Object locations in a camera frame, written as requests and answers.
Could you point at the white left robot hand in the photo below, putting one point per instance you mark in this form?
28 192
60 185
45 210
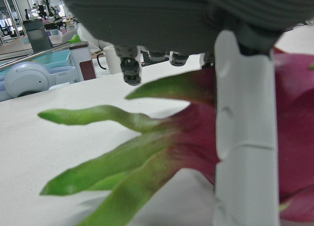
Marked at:
159 14

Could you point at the pink dragon fruit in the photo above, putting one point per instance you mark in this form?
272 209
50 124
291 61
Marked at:
191 137

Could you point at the white mug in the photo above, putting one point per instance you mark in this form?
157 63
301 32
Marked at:
112 61

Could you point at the white maroon box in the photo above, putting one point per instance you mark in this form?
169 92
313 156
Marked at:
81 56

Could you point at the teal plastic tray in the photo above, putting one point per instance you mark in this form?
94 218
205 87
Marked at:
56 60

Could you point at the grey rectangular container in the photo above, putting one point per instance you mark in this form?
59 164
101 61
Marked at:
36 36

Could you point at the teal plastic bin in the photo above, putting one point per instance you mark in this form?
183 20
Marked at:
24 57

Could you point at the pale blue rounded device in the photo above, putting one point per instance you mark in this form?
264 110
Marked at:
24 76

